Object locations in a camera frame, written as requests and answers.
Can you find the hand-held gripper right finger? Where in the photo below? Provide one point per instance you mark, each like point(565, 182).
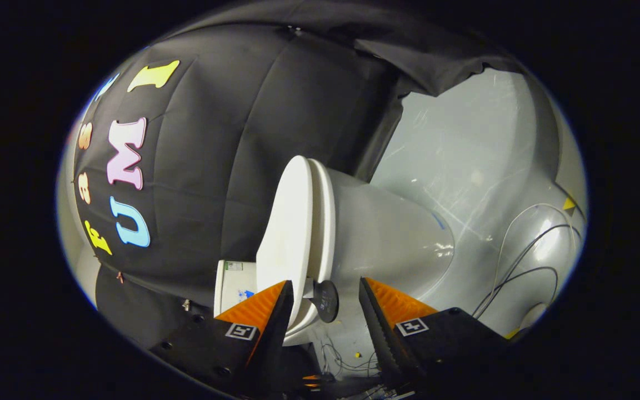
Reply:
point(381, 333)

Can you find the white toilet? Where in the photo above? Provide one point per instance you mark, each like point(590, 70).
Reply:
point(381, 239)

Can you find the white toilet lid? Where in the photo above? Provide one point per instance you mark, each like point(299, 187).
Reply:
point(286, 233)

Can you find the black backdrop cloth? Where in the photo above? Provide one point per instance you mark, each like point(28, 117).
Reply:
point(242, 139)

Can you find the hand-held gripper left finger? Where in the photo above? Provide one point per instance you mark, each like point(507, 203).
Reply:
point(275, 333)

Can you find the yellow tape piece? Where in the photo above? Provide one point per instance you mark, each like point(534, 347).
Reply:
point(569, 204)

